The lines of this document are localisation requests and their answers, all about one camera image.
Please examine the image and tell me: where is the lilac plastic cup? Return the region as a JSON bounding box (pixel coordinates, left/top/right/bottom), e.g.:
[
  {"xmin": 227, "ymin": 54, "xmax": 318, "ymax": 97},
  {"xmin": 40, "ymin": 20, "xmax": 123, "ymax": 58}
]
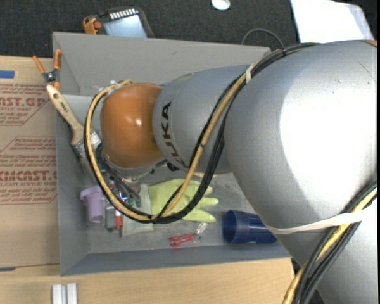
[{"xmin": 79, "ymin": 186, "xmax": 108, "ymax": 225}]

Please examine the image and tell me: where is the lime green glove, grey cuff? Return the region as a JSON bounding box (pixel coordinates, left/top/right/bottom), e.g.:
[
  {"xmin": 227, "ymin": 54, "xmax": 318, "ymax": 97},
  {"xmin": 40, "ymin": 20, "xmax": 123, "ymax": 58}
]
[{"xmin": 121, "ymin": 178, "xmax": 220, "ymax": 238}]

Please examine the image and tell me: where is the brown cardboard board, red print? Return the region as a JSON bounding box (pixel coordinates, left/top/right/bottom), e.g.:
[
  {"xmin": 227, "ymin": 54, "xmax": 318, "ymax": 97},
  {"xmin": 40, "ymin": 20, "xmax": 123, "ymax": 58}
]
[{"xmin": 0, "ymin": 54, "xmax": 61, "ymax": 270}]

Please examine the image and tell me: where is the dark blue plastic cup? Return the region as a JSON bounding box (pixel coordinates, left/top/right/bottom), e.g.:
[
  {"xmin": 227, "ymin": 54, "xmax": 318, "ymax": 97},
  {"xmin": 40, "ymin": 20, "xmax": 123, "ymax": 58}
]
[{"xmin": 222, "ymin": 209, "xmax": 278, "ymax": 246}]

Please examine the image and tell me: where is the grey metal bin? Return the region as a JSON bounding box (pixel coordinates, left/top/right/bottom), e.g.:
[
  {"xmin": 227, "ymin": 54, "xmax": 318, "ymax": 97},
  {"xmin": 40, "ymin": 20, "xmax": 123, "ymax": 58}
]
[{"xmin": 52, "ymin": 32, "xmax": 294, "ymax": 277}]

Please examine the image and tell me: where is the red key-ring tool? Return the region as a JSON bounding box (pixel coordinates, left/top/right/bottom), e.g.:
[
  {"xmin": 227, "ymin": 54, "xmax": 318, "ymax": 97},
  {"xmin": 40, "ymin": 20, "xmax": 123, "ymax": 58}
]
[{"xmin": 169, "ymin": 222, "xmax": 209, "ymax": 248}]

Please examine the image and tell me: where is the wooden handle paintbrush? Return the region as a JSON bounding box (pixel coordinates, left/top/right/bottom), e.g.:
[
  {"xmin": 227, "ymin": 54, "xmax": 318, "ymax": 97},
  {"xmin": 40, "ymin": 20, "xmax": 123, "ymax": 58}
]
[{"xmin": 46, "ymin": 84, "xmax": 103, "ymax": 177}]

